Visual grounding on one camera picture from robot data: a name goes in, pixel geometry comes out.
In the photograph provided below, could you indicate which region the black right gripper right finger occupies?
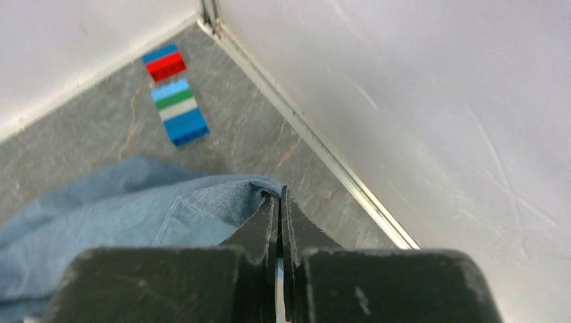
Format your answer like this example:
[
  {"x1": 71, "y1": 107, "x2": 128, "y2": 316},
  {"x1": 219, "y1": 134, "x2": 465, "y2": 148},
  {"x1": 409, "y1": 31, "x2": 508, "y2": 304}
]
[{"x1": 280, "y1": 188, "x2": 502, "y2": 322}]

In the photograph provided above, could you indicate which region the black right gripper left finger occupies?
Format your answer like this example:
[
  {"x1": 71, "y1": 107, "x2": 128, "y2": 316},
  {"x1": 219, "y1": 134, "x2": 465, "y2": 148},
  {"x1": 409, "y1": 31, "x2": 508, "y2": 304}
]
[{"x1": 43, "y1": 195, "x2": 279, "y2": 322}]

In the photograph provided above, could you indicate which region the blue fabric pillowcase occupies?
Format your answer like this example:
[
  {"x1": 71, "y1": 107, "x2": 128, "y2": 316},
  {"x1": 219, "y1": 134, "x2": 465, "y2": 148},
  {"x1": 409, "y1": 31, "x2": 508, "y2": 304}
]
[{"x1": 1, "y1": 157, "x2": 283, "y2": 322}]

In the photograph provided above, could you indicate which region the blue green white block stack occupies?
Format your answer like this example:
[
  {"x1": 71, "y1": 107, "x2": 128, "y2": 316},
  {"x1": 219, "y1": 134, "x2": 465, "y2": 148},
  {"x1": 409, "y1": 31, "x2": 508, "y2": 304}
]
[{"x1": 151, "y1": 79, "x2": 209, "y2": 147}]

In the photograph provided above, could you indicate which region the red and blue block stack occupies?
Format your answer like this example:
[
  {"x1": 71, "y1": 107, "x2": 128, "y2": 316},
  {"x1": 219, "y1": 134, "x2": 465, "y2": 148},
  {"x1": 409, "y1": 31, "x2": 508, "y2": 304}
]
[{"x1": 142, "y1": 43, "x2": 187, "y2": 82}]

